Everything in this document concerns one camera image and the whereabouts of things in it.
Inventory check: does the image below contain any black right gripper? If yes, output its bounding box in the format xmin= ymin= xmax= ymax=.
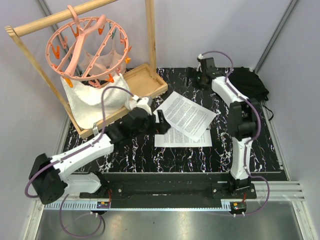
xmin=181 ymin=67 xmax=208 ymax=92

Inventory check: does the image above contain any printed paper sheet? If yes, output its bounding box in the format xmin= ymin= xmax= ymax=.
xmin=154 ymin=128 xmax=213 ymax=148
xmin=156 ymin=91 xmax=217 ymax=141

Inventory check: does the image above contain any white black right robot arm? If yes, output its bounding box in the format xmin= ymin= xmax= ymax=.
xmin=188 ymin=54 xmax=261 ymax=199

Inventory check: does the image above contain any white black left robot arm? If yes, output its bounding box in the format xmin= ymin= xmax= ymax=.
xmin=24 ymin=107 xmax=171 ymax=205

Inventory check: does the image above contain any black marble pattern mat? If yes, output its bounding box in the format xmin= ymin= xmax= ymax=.
xmin=48 ymin=66 xmax=291 ymax=181

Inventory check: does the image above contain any black cloth bundle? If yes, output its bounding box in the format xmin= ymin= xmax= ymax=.
xmin=228 ymin=67 xmax=270 ymax=102

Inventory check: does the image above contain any sheer pink mesh garment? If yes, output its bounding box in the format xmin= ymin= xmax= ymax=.
xmin=78 ymin=40 xmax=122 ymax=76

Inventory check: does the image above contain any white towel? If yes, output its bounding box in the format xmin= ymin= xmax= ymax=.
xmin=60 ymin=74 xmax=136 ymax=129

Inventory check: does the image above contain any pink round clip hanger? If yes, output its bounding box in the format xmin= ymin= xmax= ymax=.
xmin=45 ymin=5 xmax=132 ymax=89

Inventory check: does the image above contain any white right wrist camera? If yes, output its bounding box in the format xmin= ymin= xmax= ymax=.
xmin=196 ymin=53 xmax=204 ymax=72

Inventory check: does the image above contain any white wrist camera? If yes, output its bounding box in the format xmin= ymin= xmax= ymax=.
xmin=196 ymin=53 xmax=204 ymax=72
xmin=133 ymin=96 xmax=153 ymax=115

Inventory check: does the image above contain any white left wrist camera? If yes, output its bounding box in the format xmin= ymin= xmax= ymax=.
xmin=133 ymin=96 xmax=153 ymax=115

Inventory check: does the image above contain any wooden drying rack frame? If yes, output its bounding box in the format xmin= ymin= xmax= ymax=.
xmin=4 ymin=0 xmax=169 ymax=140

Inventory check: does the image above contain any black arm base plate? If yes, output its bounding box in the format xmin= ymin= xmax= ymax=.
xmin=79 ymin=172 xmax=257 ymax=200

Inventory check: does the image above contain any aluminium rail frame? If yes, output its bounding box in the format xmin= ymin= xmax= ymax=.
xmin=25 ymin=175 xmax=317 ymax=240

